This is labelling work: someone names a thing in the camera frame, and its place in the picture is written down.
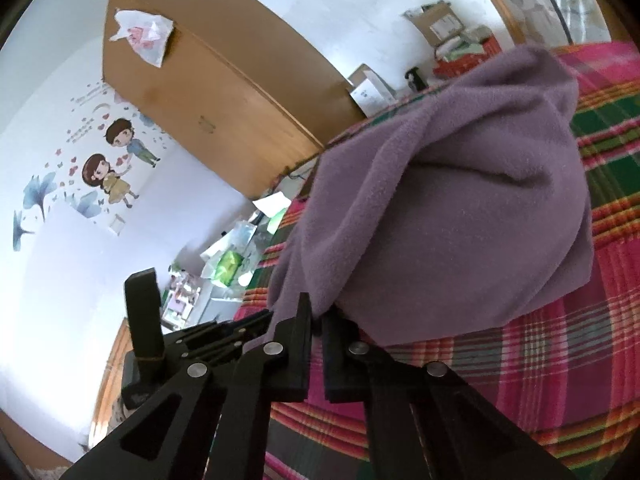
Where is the folding side table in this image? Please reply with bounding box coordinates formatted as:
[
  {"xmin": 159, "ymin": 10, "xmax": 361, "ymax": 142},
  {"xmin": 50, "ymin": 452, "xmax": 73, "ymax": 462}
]
[{"xmin": 169, "ymin": 179, "xmax": 321, "ymax": 321}]

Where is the cartoon couple wall sticker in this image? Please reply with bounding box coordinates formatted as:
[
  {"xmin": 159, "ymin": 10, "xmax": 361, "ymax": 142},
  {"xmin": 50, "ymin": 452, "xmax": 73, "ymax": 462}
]
[{"xmin": 11, "ymin": 81, "xmax": 176, "ymax": 252}]

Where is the white plastic bag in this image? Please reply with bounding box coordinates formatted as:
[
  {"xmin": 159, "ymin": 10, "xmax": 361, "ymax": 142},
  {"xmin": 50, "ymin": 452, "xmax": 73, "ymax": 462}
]
[{"xmin": 110, "ymin": 10, "xmax": 174, "ymax": 68}]

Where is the brown cardboard box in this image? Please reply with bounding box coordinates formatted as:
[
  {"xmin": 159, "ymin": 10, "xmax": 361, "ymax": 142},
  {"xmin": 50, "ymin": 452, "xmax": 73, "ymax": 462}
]
[{"xmin": 404, "ymin": 0, "xmax": 465, "ymax": 47}]

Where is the white small box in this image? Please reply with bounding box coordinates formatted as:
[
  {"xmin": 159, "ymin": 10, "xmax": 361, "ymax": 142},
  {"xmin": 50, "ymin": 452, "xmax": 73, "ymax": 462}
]
[{"xmin": 347, "ymin": 64, "xmax": 397, "ymax": 118}]

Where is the purple fleece garment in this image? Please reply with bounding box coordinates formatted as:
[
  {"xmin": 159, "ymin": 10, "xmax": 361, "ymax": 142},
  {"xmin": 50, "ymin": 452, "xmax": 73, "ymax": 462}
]
[{"xmin": 268, "ymin": 47, "xmax": 593, "ymax": 346}]

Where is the green tissue pack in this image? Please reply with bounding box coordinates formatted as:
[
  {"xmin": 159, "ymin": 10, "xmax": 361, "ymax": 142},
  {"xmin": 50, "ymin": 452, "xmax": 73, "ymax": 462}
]
[{"xmin": 213, "ymin": 249, "xmax": 244, "ymax": 287}]

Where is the pink plaid bed cover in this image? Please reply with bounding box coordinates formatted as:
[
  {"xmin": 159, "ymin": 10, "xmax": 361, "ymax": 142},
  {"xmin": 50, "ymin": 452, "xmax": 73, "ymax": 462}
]
[{"xmin": 239, "ymin": 41, "xmax": 639, "ymax": 479}]

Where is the wooden wardrobe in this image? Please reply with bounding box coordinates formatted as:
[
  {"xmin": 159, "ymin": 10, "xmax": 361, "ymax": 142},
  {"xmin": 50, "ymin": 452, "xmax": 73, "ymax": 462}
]
[{"xmin": 102, "ymin": 0, "xmax": 364, "ymax": 197}]

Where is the red box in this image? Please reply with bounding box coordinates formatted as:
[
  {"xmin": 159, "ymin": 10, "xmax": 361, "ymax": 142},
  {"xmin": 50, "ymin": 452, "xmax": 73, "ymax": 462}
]
[{"xmin": 433, "ymin": 36, "xmax": 502, "ymax": 79}]

